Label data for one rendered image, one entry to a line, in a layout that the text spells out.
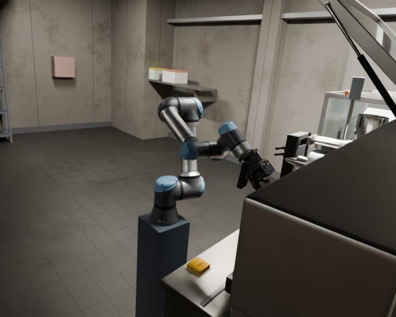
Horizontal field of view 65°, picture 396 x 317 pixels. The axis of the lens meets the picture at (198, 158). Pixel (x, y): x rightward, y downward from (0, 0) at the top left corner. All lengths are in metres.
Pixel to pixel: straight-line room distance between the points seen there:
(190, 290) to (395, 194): 1.08
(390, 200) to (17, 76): 6.96
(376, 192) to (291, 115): 4.67
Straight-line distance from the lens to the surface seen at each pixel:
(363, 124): 1.74
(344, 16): 0.88
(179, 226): 1.64
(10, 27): 7.02
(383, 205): 0.21
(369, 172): 0.27
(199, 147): 1.25
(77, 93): 7.42
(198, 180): 1.64
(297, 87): 4.84
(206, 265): 1.34
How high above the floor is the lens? 1.73
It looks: 18 degrees down
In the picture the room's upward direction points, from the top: 5 degrees clockwise
